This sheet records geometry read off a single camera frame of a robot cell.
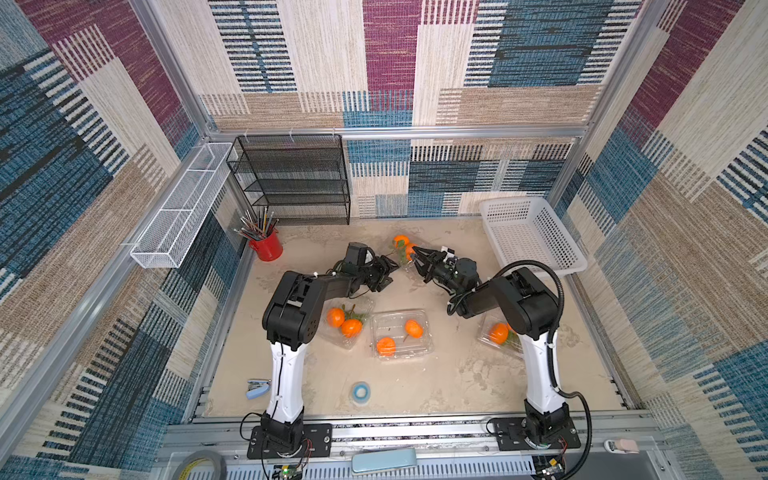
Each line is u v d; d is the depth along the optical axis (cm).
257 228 105
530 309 58
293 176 108
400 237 105
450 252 97
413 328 87
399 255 104
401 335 90
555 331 59
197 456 70
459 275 81
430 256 90
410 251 97
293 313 57
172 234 72
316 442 73
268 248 106
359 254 85
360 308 96
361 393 81
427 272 90
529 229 116
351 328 87
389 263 94
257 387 79
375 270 92
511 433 73
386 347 85
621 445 69
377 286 96
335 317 89
